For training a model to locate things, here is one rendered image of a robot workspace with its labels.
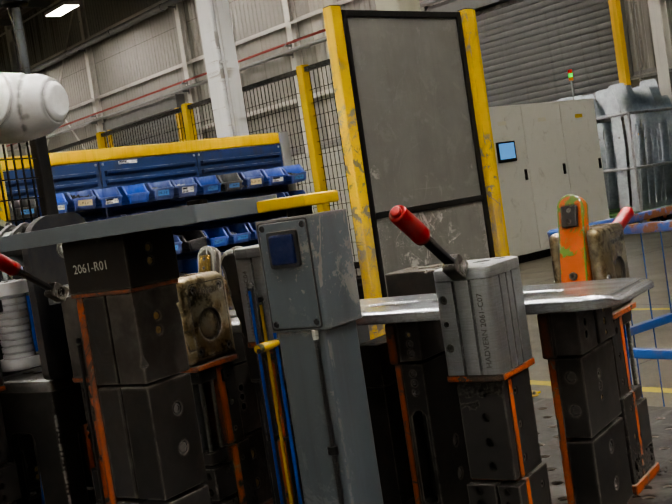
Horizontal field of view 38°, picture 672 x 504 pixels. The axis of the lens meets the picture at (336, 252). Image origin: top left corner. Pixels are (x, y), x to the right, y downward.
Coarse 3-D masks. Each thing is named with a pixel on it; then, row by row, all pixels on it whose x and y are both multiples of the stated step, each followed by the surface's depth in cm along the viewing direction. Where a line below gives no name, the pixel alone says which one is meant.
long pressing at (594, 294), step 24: (528, 288) 127; (552, 288) 123; (576, 288) 120; (600, 288) 116; (624, 288) 115; (648, 288) 118; (384, 312) 123; (408, 312) 121; (432, 312) 119; (528, 312) 112; (552, 312) 111
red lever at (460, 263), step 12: (396, 216) 94; (408, 216) 94; (408, 228) 95; (420, 228) 96; (420, 240) 97; (432, 240) 98; (432, 252) 100; (444, 252) 100; (444, 264) 102; (456, 264) 102; (456, 276) 103
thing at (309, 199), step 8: (320, 192) 97; (328, 192) 98; (336, 192) 99; (264, 200) 97; (272, 200) 96; (280, 200) 96; (288, 200) 95; (296, 200) 95; (304, 200) 94; (312, 200) 95; (320, 200) 96; (328, 200) 98; (336, 200) 99; (264, 208) 97; (272, 208) 96; (280, 208) 96; (288, 208) 96; (296, 208) 97; (304, 208) 97; (288, 216) 98
